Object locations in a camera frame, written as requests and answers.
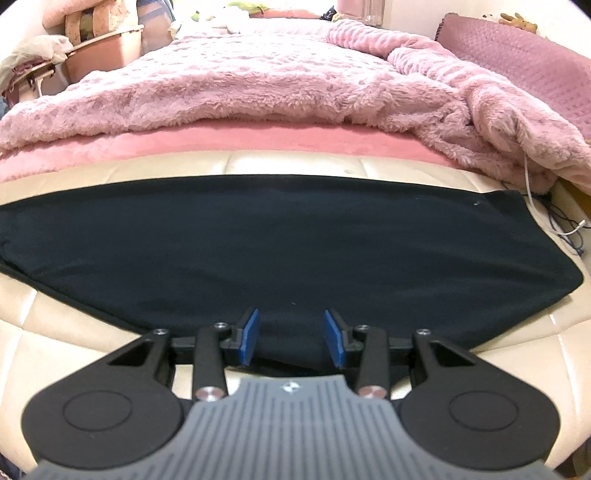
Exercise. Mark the pink fluffy blanket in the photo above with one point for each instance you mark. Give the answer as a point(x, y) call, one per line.
point(231, 78)

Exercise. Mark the beige tufted leather bench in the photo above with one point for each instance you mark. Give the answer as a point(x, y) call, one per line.
point(51, 323)

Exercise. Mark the pink curtain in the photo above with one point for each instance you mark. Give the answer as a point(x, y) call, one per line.
point(360, 9)

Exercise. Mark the brown plush toy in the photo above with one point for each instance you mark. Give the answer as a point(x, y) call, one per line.
point(517, 22)

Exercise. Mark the blue patterned bag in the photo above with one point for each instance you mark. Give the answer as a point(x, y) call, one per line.
point(157, 18)

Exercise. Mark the pink storage box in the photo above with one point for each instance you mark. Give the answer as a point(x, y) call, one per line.
point(106, 60)

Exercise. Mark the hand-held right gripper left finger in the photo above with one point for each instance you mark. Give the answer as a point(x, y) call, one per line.
point(248, 336)

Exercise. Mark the green cloth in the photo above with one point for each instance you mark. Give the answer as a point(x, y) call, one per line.
point(247, 4)

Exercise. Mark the pink plush pillow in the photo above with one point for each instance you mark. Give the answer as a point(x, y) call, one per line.
point(60, 11)

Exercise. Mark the black pants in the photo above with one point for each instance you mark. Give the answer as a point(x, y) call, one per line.
point(277, 240)

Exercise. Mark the pink bed sheet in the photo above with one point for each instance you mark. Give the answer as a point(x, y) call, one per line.
point(184, 147)

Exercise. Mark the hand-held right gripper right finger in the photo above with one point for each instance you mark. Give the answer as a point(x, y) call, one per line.
point(334, 340)

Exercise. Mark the white rack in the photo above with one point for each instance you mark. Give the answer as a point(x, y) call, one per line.
point(34, 81)

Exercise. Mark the purple quilted cushion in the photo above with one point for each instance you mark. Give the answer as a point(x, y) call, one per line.
point(531, 60)

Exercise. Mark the white mesh cloth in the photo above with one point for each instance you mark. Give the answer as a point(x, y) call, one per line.
point(32, 53)

